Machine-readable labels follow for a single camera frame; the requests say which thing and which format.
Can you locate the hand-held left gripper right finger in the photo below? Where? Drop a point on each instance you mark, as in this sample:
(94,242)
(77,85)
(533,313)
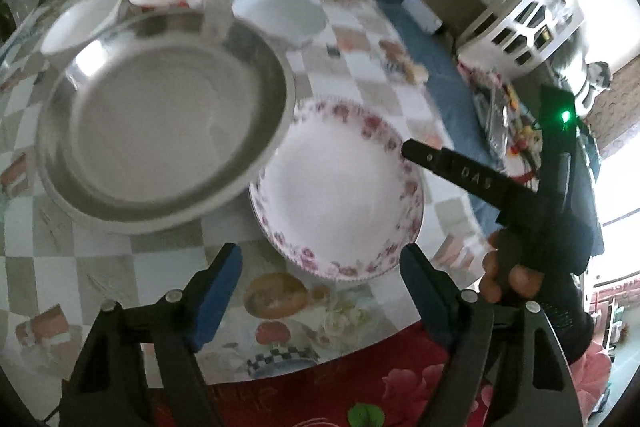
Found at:
(425,292)

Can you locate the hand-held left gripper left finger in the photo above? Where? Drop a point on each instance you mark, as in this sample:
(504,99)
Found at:
(215,302)

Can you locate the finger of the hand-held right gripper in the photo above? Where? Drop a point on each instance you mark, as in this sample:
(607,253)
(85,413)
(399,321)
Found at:
(465,174)

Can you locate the floral rimmed white plate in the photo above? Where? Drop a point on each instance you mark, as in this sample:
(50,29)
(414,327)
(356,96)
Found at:
(340,197)

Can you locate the steel basin plate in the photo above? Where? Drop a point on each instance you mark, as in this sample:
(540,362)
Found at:
(165,122)

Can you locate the small white bowl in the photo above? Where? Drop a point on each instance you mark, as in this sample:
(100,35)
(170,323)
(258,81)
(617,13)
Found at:
(82,27)

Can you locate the person's right hand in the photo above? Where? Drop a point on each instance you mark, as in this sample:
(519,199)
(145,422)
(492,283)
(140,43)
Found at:
(500,277)

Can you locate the colourful plastic bag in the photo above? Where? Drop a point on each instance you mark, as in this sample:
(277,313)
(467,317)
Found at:
(505,122)

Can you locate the checkered tablecloth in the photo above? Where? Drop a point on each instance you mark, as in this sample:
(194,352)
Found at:
(150,267)

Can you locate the blue table cloth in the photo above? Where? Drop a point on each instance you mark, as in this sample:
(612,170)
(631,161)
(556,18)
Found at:
(440,87)

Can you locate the white lattice basket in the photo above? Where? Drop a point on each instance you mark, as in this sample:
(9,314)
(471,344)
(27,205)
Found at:
(530,22)

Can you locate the white power bank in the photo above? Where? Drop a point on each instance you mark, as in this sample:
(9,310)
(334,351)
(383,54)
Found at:
(422,13)

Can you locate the large white bowl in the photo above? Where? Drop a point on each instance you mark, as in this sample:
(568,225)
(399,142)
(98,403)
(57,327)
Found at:
(280,17)

